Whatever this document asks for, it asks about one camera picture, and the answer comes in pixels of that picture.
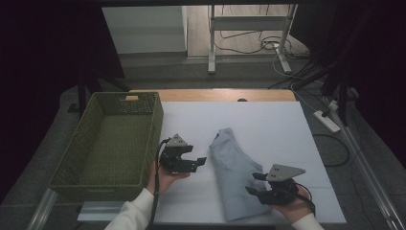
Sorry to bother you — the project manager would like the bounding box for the green woven basket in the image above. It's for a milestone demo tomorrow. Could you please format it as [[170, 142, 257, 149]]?
[[48, 91, 165, 203]]

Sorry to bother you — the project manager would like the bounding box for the black curtain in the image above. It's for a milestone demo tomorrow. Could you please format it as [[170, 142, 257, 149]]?
[[288, 0, 406, 171], [0, 0, 126, 205]]

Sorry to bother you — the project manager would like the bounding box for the white metal desk frame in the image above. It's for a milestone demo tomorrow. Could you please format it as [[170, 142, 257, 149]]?
[[207, 3, 298, 75]]

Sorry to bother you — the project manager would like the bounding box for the tangle of floor cables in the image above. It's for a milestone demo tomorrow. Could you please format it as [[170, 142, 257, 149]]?
[[214, 30, 312, 61]]

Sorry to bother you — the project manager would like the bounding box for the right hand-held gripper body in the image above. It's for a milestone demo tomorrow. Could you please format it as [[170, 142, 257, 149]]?
[[255, 163, 306, 206]]

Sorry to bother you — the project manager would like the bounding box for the person's right hand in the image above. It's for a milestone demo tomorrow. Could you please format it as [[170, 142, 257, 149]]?
[[271, 186, 312, 224]]

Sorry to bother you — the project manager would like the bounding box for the black stand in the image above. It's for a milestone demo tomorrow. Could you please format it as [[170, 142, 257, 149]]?
[[291, 60, 352, 127], [66, 68, 132, 118]]

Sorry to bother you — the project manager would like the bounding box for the light blue tank top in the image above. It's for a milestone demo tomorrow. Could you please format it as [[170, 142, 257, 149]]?
[[209, 127, 272, 223]]

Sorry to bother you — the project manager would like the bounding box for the aluminium rail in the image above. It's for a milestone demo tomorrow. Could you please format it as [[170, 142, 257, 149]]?
[[322, 95, 406, 230], [27, 188, 58, 230]]

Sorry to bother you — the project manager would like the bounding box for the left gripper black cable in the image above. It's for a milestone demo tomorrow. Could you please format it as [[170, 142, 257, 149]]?
[[148, 137, 171, 230]]

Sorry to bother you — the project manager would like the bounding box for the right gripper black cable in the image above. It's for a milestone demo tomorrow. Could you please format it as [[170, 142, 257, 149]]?
[[295, 182, 317, 217]]

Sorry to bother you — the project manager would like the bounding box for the white power strip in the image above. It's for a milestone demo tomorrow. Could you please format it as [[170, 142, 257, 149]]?
[[313, 109, 342, 134]]

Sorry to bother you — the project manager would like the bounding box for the black floor cable loop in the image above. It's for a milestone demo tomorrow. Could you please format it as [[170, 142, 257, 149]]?
[[312, 133, 351, 168]]

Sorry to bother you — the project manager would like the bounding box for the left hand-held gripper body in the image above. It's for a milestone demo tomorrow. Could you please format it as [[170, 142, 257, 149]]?
[[158, 133, 199, 175]]

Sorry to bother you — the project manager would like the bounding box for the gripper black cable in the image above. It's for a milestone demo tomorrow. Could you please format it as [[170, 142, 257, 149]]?
[[148, 137, 171, 230], [295, 182, 317, 217]]

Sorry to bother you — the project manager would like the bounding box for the wooden table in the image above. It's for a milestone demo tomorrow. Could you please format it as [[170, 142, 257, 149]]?
[[128, 88, 297, 103]]

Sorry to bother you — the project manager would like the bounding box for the person's left hand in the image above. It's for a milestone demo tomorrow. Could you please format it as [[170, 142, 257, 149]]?
[[145, 161, 192, 196]]

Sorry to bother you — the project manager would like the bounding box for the white partition panel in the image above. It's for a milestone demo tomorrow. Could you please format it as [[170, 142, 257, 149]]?
[[101, 6, 188, 55]]

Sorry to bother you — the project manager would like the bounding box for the white foam board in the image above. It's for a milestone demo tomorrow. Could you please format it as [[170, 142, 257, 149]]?
[[77, 101, 348, 224]]

